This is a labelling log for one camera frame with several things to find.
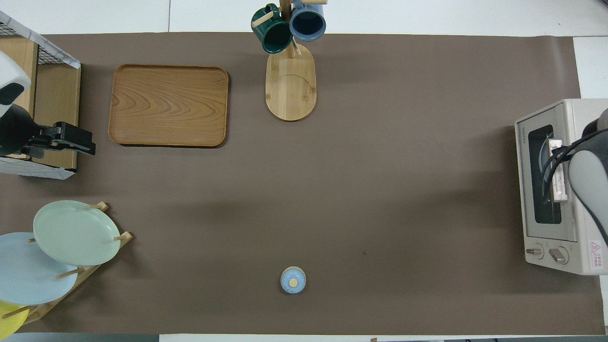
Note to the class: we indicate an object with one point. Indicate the pale blue large plate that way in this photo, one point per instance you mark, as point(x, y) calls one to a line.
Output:
point(28, 275)

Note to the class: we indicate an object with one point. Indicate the pale green plate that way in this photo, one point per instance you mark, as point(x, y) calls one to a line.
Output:
point(76, 232)

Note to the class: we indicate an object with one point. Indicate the oven door with glass window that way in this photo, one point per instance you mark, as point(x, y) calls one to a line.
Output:
point(522, 190)

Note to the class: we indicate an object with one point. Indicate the beige toaster oven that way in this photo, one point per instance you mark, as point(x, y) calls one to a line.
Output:
point(575, 256)

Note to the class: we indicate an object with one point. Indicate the blue grey mug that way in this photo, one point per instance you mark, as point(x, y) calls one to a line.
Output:
point(308, 21)

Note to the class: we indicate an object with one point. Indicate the brown table mat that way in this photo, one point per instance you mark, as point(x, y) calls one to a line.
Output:
point(427, 71)

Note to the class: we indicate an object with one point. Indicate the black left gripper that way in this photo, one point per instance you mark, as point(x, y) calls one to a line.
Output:
point(66, 136)

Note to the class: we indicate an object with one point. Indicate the wooden mug tree stand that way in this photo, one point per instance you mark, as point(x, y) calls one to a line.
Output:
point(289, 90)

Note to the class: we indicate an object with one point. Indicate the yellow plate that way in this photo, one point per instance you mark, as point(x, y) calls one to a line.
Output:
point(9, 323)

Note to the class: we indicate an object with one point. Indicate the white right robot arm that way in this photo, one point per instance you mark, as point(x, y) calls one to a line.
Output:
point(589, 175)

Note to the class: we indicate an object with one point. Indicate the silver oven knob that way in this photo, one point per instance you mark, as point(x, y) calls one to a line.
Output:
point(559, 255)
point(536, 251)

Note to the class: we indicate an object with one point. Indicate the dark green mug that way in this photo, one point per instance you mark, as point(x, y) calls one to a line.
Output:
point(273, 33)

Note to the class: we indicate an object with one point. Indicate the light blue round plate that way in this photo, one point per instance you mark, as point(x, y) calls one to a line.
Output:
point(543, 159)

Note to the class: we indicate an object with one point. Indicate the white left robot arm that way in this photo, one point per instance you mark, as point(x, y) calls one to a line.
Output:
point(9, 71)

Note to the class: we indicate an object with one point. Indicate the wooden plate rack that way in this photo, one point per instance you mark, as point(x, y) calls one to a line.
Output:
point(100, 205)

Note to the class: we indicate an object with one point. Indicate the rectangular wooden tray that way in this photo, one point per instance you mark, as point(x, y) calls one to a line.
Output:
point(166, 104)

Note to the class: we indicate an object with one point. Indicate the red warning sticker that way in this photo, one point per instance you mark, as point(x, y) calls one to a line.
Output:
point(595, 256)

